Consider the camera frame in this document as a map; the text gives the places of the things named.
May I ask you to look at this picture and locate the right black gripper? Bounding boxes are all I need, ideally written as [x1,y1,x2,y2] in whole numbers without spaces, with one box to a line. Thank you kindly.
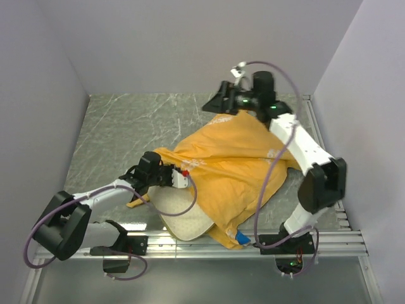
[201,82,260,117]

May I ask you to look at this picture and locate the cream pillow yellow trim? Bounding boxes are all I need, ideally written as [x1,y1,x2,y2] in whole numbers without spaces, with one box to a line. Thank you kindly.
[146,186,216,242]

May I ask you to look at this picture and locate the blue and orange pillowcase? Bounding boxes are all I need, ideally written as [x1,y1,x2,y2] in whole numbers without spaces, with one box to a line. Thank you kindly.
[126,110,301,251]

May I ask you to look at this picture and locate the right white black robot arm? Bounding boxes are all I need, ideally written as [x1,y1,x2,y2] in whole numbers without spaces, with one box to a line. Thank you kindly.
[202,67,347,253]

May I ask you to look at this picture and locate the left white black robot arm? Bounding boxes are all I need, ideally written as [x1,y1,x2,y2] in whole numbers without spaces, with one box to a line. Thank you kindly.
[28,151,189,261]

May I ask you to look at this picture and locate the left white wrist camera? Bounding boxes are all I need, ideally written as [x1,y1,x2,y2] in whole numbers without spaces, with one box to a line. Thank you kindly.
[171,167,190,189]

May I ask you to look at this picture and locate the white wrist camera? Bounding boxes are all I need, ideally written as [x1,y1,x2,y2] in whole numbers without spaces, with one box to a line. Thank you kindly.
[171,167,190,189]
[230,61,249,87]

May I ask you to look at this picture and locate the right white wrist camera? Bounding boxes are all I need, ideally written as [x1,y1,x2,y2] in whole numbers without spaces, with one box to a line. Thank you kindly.
[230,61,249,87]

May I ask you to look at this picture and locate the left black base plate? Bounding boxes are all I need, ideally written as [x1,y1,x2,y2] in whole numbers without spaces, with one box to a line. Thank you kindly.
[89,236,148,256]

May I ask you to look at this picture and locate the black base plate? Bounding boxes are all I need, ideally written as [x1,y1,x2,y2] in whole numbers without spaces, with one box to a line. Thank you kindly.
[259,232,315,255]
[89,236,148,256]

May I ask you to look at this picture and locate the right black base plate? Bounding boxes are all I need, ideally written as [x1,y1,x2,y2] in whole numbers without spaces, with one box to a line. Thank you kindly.
[259,232,315,255]

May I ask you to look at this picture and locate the aluminium mounting rail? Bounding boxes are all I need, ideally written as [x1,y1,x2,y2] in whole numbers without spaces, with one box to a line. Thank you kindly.
[34,230,370,261]

